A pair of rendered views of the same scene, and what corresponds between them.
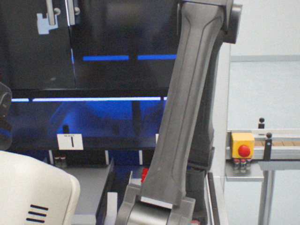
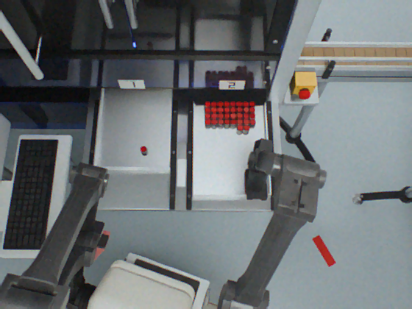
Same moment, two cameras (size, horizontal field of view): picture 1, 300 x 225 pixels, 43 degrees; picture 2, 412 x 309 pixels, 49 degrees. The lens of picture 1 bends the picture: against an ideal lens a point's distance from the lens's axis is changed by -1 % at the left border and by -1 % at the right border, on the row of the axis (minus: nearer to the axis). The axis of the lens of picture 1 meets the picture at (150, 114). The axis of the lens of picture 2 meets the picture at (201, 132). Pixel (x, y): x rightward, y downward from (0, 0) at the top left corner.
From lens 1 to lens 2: 89 cm
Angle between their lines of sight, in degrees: 45
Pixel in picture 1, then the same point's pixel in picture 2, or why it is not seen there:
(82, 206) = (154, 147)
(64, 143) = (126, 84)
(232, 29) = not seen: hidden behind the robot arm
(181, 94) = (268, 263)
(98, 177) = (160, 104)
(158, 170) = (248, 293)
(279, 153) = (338, 73)
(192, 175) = (259, 177)
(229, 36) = not seen: hidden behind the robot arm
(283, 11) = not seen: outside the picture
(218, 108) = (285, 67)
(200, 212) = (262, 191)
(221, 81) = (293, 51)
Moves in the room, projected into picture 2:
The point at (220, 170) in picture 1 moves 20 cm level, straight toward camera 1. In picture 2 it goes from (279, 99) to (275, 151)
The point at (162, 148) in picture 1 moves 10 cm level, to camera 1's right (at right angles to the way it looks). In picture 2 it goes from (252, 284) to (298, 280)
